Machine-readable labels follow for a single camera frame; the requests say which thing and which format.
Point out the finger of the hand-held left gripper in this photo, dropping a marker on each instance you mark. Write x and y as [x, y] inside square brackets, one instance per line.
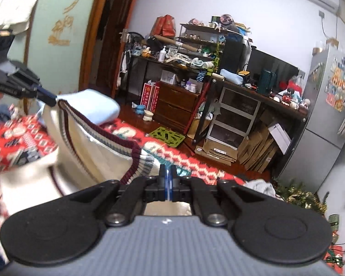
[47, 96]

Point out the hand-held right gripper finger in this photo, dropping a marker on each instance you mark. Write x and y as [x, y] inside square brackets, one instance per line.
[170, 188]
[166, 188]

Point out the cream knit sweater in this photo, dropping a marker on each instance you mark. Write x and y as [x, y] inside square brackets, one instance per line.
[83, 149]

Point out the grey garment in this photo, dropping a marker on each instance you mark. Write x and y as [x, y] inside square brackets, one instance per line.
[260, 187]

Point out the light blue folded blanket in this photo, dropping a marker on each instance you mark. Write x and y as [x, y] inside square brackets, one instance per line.
[97, 106]

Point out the red patterned blanket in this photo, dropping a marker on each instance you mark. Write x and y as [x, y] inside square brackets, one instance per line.
[17, 138]

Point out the green foam tray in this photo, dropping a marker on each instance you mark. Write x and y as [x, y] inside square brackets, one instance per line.
[153, 134]

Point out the stack of flat cardboard boxes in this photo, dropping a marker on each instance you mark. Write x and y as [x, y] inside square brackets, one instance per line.
[218, 152]

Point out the white plastic drawer unit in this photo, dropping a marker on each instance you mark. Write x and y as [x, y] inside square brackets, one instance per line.
[211, 132]

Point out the cream pet bowl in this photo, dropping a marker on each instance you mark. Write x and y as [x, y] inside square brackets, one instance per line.
[148, 116]

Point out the white hanging bag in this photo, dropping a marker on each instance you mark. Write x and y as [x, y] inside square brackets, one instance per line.
[124, 69]

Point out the blue pet bowl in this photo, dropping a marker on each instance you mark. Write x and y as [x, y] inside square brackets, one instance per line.
[140, 110]

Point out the brown wooden drawer cabinet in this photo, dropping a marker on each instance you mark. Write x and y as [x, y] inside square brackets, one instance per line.
[175, 106]

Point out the red printed tall box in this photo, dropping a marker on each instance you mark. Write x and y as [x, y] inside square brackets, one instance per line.
[155, 99]
[147, 97]

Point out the row of upright cardboard sheets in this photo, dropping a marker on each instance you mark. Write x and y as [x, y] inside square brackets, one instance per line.
[256, 149]

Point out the black desk fan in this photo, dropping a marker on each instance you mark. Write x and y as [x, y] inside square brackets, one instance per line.
[135, 40]

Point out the yellow figurine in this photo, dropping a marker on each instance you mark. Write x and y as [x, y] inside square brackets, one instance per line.
[146, 53]

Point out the small white carton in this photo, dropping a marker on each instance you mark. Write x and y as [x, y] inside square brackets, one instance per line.
[169, 77]

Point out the blue striped cloth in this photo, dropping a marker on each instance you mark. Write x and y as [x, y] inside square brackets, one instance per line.
[201, 76]

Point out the white cardboard box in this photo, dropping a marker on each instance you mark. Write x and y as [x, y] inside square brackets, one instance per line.
[279, 138]

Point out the white pump bottle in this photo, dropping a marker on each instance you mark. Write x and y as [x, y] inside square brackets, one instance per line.
[162, 55]

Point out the light blue pouch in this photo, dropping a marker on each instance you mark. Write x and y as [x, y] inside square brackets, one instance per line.
[231, 77]

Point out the green tinsel garland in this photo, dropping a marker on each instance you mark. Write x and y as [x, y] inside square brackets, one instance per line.
[299, 195]

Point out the green toy tower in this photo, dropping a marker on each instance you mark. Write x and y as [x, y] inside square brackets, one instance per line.
[214, 60]

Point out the red paper bag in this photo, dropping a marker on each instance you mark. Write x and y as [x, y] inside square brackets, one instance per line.
[164, 26]

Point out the brown paper tube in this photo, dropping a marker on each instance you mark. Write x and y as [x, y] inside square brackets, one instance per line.
[178, 44]

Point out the dark green kettle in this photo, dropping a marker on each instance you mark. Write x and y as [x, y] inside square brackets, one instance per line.
[266, 82]

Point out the cluster of small figurines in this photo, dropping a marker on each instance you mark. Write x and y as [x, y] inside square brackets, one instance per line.
[290, 100]

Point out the black computer tower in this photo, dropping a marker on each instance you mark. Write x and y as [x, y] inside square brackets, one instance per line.
[235, 54]

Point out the silver refrigerator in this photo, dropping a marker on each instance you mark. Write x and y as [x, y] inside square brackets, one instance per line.
[313, 138]

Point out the red plastic bag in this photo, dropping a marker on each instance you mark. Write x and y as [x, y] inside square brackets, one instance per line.
[291, 84]

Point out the black monitor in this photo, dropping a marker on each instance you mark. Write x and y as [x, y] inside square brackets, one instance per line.
[276, 63]

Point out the black desk shelf rack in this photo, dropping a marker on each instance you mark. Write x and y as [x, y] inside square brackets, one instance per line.
[201, 26]

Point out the olive green device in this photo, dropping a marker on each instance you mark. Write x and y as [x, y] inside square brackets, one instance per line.
[334, 221]

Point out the cluster of fridge magnets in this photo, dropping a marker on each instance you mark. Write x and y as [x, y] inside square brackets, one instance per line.
[337, 86]

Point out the brown wooden door frame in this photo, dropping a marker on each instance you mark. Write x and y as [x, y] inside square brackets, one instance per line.
[89, 49]

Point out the black frame wooden desk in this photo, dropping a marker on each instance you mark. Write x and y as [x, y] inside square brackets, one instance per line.
[131, 74]
[202, 120]

